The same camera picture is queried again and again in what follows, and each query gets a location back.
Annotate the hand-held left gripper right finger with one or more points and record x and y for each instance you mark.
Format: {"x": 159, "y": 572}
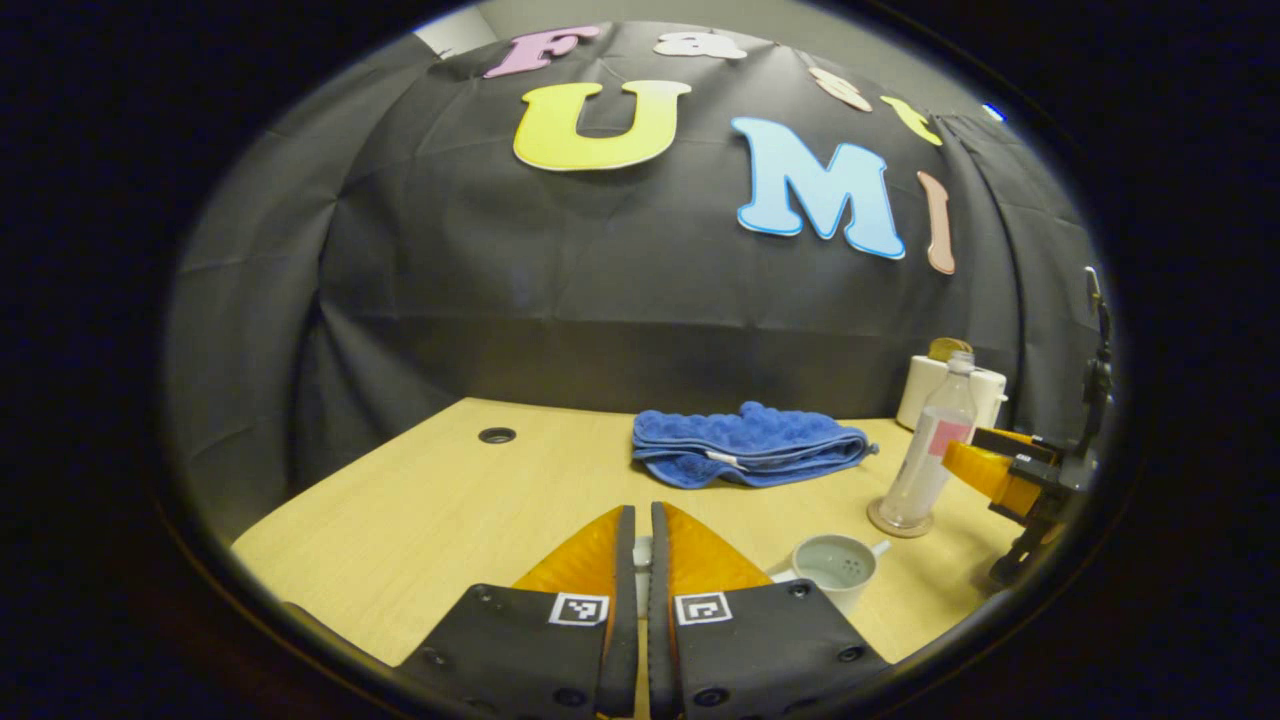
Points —
{"x": 660, "y": 620}

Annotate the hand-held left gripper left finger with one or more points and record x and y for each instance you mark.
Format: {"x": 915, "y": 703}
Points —
{"x": 620, "y": 620}

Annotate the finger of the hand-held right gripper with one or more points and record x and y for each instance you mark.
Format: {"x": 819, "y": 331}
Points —
{"x": 1015, "y": 445}
{"x": 985, "y": 470}

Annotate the clear water bottle red label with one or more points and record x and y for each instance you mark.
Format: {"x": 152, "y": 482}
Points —
{"x": 925, "y": 470}

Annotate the round woven coaster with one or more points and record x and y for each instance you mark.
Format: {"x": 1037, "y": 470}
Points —
{"x": 880, "y": 522}

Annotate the white ceramic teacup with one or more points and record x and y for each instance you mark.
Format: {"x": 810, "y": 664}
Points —
{"x": 835, "y": 575}

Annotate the white toaster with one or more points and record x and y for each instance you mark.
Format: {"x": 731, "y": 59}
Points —
{"x": 990, "y": 395}

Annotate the brown bread slice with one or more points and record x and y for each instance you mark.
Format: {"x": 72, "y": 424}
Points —
{"x": 945, "y": 348}

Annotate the blue folded towel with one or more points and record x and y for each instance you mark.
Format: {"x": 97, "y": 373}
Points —
{"x": 750, "y": 445}

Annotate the black backdrop cloth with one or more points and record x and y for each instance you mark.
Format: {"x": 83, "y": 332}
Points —
{"x": 560, "y": 290}

